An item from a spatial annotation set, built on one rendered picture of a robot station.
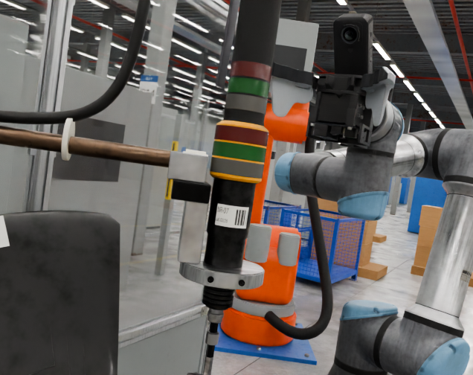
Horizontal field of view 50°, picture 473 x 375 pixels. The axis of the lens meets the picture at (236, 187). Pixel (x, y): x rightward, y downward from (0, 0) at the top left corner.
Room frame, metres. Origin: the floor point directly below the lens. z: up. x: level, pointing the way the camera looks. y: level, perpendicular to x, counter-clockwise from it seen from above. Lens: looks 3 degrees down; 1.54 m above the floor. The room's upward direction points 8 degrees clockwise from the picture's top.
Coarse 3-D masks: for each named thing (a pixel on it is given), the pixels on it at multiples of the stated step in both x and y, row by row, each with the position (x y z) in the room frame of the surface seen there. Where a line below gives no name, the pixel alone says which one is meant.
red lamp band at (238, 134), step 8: (216, 128) 0.41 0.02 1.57; (224, 128) 0.40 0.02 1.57; (232, 128) 0.39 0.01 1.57; (240, 128) 0.39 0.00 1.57; (248, 128) 0.39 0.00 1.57; (216, 136) 0.40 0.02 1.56; (224, 136) 0.40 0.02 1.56; (232, 136) 0.39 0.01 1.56; (240, 136) 0.39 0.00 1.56; (248, 136) 0.39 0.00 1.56; (256, 136) 0.40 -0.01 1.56; (264, 136) 0.40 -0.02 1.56; (264, 144) 0.40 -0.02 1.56
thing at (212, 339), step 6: (210, 324) 0.41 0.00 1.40; (216, 324) 0.41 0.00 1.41; (210, 330) 0.41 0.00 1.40; (216, 330) 0.41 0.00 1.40; (210, 336) 0.41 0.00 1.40; (216, 336) 0.41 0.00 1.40; (210, 342) 0.41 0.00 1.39; (216, 342) 0.41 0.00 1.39; (210, 348) 0.41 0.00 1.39; (210, 354) 0.41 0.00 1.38; (210, 360) 0.41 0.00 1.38; (204, 366) 0.41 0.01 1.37; (210, 366) 0.41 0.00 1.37; (204, 372) 0.41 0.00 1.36; (210, 372) 0.41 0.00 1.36
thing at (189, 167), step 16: (176, 160) 0.39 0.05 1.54; (192, 160) 0.40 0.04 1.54; (176, 176) 0.39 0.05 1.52; (192, 176) 0.40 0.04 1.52; (176, 192) 0.39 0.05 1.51; (192, 192) 0.39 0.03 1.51; (208, 192) 0.39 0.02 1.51; (192, 208) 0.40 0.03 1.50; (192, 224) 0.40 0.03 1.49; (192, 240) 0.40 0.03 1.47; (192, 256) 0.40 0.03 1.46; (192, 272) 0.39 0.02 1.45; (208, 272) 0.38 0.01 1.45; (224, 272) 0.38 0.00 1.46; (240, 272) 0.39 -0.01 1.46; (256, 272) 0.40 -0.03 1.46; (224, 288) 0.38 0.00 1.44; (240, 288) 0.38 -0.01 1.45
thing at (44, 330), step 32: (32, 224) 0.47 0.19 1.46; (64, 224) 0.49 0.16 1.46; (96, 224) 0.50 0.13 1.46; (0, 256) 0.45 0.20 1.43; (32, 256) 0.45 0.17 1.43; (64, 256) 0.47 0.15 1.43; (96, 256) 0.48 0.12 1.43; (0, 288) 0.43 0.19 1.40; (32, 288) 0.44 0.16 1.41; (64, 288) 0.45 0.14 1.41; (96, 288) 0.46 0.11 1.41; (0, 320) 0.42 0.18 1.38; (32, 320) 0.42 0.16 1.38; (64, 320) 0.43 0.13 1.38; (96, 320) 0.44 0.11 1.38; (0, 352) 0.40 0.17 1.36; (32, 352) 0.41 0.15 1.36; (64, 352) 0.42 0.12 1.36; (96, 352) 0.43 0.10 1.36
